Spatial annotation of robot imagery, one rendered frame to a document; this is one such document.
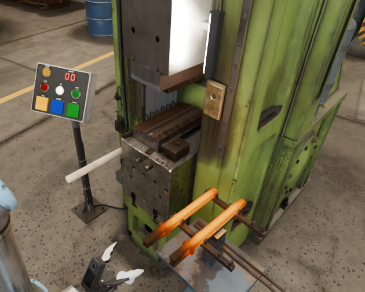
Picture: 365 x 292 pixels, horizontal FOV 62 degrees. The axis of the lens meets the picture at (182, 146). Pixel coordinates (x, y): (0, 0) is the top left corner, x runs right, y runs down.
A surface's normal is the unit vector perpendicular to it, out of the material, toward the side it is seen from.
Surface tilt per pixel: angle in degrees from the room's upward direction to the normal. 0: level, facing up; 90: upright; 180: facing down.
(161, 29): 90
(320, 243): 0
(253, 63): 90
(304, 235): 0
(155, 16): 90
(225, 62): 90
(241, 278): 0
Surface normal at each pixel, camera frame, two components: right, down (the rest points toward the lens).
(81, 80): -0.21, 0.09
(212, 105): -0.65, 0.42
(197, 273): 0.07, -0.80
